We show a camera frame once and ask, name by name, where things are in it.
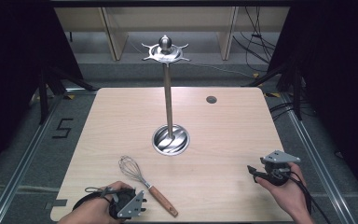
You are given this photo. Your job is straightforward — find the steel whisk with wooden handle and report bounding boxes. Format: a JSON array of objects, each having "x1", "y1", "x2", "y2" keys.
[{"x1": 118, "y1": 155, "x2": 179, "y2": 218}]

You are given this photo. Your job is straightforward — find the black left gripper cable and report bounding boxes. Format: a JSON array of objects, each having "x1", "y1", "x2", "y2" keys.
[{"x1": 72, "y1": 186, "x2": 114, "y2": 211}]

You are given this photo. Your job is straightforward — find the person's right hand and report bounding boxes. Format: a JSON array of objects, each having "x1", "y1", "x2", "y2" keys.
[{"x1": 255, "y1": 161, "x2": 312, "y2": 217}]

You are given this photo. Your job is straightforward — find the light wooden shelf unit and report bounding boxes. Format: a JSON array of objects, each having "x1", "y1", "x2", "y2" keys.
[{"x1": 53, "y1": 7, "x2": 291, "y2": 62}]

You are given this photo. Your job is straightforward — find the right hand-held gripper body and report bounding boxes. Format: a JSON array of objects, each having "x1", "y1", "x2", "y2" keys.
[{"x1": 259, "y1": 149, "x2": 302, "y2": 187}]

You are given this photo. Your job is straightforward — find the aluminium floor rail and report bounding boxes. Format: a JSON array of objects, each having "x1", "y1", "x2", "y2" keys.
[
  {"x1": 280, "y1": 92, "x2": 356, "y2": 224},
  {"x1": 0, "y1": 89, "x2": 73, "y2": 224}
]

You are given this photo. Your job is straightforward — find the steel utensil rack with hooks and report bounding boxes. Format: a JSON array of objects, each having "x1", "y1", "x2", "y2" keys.
[{"x1": 141, "y1": 35, "x2": 191, "y2": 157}]

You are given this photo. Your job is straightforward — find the black floor cables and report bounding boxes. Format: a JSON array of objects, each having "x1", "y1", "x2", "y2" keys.
[{"x1": 268, "y1": 100, "x2": 296, "y2": 121}]

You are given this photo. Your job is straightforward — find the person's left hand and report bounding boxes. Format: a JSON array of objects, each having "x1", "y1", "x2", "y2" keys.
[{"x1": 70, "y1": 181, "x2": 136, "y2": 224}]

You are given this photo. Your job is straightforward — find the black curtain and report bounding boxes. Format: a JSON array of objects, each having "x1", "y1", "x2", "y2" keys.
[
  {"x1": 0, "y1": 0, "x2": 86, "y2": 183},
  {"x1": 268, "y1": 0, "x2": 358, "y2": 208}
]

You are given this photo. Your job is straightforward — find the black floor cable bundle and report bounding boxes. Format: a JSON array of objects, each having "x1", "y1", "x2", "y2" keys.
[{"x1": 232, "y1": 7, "x2": 278, "y2": 73}]

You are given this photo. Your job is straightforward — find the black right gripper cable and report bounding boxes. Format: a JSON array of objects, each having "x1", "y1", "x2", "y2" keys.
[{"x1": 283, "y1": 170, "x2": 333, "y2": 224}]

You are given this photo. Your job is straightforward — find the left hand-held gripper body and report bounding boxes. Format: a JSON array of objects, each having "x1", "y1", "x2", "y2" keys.
[{"x1": 108, "y1": 188, "x2": 148, "y2": 219}]

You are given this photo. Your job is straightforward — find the black metal stand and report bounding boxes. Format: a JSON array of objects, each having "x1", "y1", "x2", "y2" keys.
[
  {"x1": 36, "y1": 65, "x2": 98, "y2": 126},
  {"x1": 244, "y1": 61, "x2": 304, "y2": 121}
]

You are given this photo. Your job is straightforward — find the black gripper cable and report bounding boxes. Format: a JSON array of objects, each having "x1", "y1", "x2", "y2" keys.
[
  {"x1": 72, "y1": 186, "x2": 114, "y2": 211},
  {"x1": 283, "y1": 170, "x2": 333, "y2": 224}
]

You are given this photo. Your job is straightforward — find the white floor cable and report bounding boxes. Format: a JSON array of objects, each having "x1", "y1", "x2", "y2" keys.
[{"x1": 180, "y1": 61, "x2": 256, "y2": 79}]

